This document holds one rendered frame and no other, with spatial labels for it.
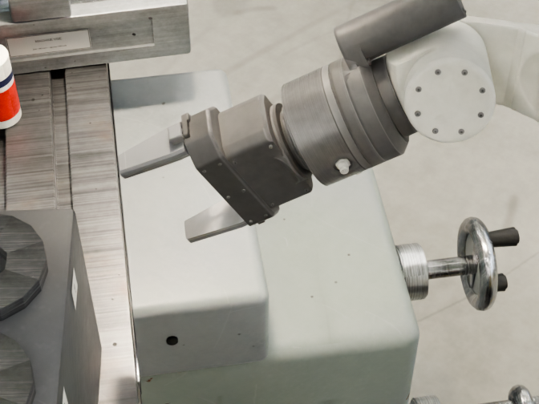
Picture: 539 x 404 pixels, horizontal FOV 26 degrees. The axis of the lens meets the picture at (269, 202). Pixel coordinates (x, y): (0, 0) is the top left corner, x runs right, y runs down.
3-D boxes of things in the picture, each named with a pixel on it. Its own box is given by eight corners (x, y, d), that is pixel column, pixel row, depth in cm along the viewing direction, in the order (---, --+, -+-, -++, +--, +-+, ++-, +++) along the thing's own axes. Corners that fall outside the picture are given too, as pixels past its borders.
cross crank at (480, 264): (491, 252, 153) (504, 192, 144) (516, 325, 146) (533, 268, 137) (372, 267, 152) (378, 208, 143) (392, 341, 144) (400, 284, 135)
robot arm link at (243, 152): (249, 171, 102) (372, 117, 99) (263, 259, 96) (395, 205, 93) (176, 87, 93) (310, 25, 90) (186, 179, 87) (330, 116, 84)
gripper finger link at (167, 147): (122, 155, 94) (188, 124, 92) (123, 185, 92) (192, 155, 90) (111, 143, 93) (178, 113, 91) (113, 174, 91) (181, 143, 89)
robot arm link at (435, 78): (376, 140, 97) (504, 85, 94) (373, 195, 87) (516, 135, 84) (315, 21, 93) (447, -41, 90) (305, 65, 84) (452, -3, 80)
